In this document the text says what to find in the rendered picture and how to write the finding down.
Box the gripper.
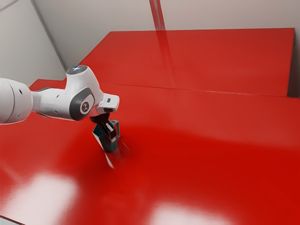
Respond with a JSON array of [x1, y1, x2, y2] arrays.
[[90, 113, 118, 143]]

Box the teal faceted mug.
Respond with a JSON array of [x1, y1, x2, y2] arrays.
[[92, 120, 121, 153]]

